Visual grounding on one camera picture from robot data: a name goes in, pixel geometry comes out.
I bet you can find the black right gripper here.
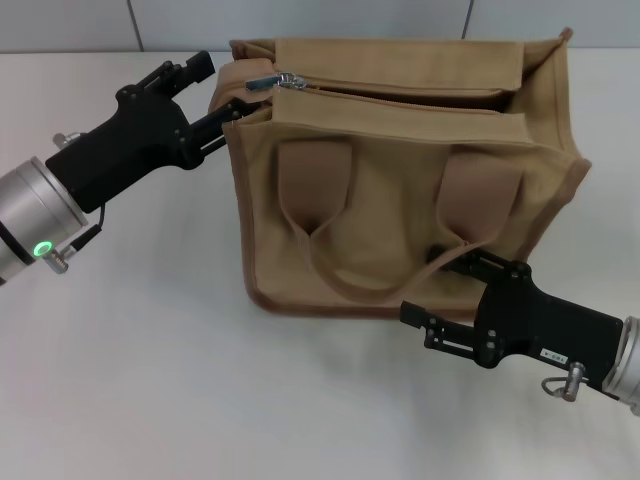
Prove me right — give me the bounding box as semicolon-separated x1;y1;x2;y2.
399;243;629;391

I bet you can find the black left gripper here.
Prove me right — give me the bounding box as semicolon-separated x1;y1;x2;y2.
44;49;262;214

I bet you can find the right gripper cable with connector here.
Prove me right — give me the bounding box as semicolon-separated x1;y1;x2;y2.
542;361;587;401

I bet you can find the left gripper cable with connector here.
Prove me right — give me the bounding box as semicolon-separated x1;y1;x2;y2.
52;131;106;251

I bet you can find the khaki canvas food bag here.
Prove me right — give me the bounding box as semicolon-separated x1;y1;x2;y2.
208;27;592;326

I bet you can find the gripper cable with connector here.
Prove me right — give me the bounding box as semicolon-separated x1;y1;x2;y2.
52;131;106;251
542;361;587;401

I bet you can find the silver metal zipper pull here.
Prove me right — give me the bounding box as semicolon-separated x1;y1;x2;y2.
244;71;307;93

